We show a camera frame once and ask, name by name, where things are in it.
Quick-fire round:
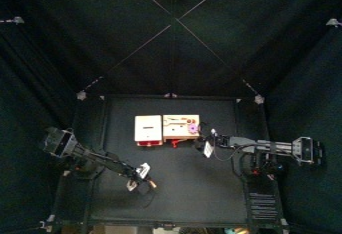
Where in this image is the red toy hammer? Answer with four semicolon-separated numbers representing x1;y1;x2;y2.
170;138;184;149

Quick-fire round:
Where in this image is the wooden toy workbench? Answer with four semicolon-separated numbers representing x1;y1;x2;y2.
162;113;202;143

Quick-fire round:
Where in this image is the wooden toy wrench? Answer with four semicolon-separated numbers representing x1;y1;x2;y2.
163;116;194;127

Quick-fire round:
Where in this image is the wooden toy box red base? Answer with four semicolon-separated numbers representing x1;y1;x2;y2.
133;114;164;147

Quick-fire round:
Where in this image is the white text label sticker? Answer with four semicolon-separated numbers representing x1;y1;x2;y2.
247;191;279;222

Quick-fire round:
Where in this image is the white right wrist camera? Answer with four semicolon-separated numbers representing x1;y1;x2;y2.
202;141;215;159

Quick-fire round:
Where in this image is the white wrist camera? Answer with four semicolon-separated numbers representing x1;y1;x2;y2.
202;141;215;159
136;162;152;179

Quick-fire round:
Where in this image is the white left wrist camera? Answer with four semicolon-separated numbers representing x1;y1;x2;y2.
136;162;152;179

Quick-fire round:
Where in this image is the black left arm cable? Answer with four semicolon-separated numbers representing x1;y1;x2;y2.
137;187;158;210

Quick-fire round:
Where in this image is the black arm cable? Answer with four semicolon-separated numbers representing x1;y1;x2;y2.
211;144;246;162
137;187;158;210

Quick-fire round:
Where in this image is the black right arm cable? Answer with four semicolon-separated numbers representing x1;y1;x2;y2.
211;144;246;162

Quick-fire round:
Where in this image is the thin diagonal frame cord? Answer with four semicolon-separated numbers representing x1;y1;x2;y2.
123;0;262;98
81;0;236;94

